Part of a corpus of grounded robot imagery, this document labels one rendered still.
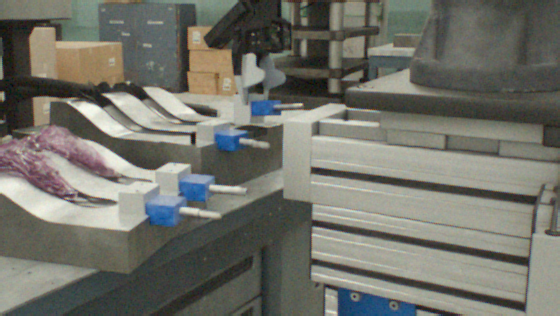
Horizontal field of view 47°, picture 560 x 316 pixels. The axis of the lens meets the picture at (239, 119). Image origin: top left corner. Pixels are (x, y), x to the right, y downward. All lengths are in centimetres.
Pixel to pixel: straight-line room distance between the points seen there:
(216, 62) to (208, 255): 685
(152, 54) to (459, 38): 762
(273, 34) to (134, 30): 719
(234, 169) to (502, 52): 61
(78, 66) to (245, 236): 459
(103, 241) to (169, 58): 730
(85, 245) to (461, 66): 48
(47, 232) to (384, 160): 42
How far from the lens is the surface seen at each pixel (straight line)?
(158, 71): 816
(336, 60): 497
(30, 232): 85
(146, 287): 97
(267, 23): 113
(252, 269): 122
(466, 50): 63
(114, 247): 79
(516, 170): 64
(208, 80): 793
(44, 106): 520
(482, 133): 64
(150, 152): 111
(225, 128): 110
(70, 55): 568
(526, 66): 63
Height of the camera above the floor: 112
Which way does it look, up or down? 10 degrees down
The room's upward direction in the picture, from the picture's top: straight up
